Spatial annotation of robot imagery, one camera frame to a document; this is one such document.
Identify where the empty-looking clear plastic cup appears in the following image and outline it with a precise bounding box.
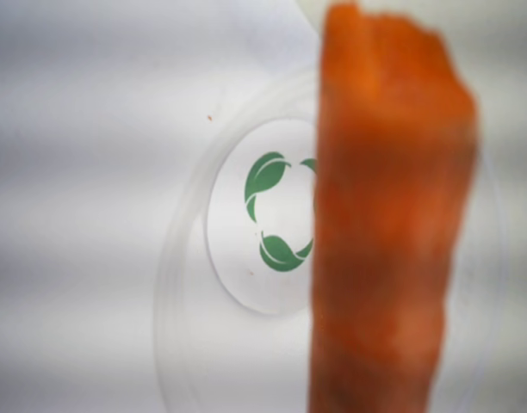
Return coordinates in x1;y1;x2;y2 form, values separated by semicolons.
152;68;510;413

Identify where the orange carrot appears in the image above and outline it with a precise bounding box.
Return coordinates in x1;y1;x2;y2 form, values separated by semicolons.
305;2;482;413

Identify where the white paper green leaf logo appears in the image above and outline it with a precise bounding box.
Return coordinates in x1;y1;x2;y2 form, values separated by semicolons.
0;0;527;413

